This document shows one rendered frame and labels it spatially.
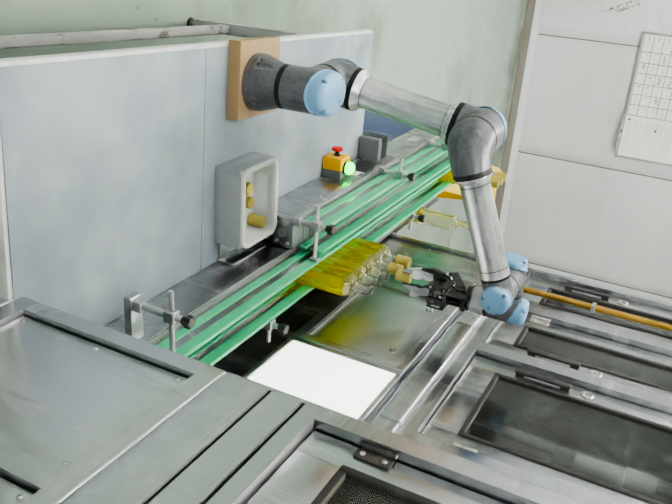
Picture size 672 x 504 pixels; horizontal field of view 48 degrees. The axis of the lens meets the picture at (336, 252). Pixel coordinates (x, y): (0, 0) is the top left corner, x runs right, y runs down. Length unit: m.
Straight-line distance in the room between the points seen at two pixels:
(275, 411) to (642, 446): 1.07
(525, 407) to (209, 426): 1.05
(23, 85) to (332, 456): 0.86
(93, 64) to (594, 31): 6.61
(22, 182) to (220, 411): 0.61
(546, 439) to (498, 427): 0.12
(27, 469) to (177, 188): 0.93
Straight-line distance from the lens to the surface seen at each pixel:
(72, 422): 1.24
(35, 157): 1.55
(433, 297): 2.12
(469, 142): 1.82
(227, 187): 2.00
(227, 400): 1.24
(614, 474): 1.90
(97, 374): 1.35
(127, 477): 1.11
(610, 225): 8.20
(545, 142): 8.10
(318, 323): 2.18
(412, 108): 1.97
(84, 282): 1.72
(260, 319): 2.00
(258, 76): 1.97
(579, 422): 2.03
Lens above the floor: 1.87
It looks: 24 degrees down
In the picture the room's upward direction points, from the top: 105 degrees clockwise
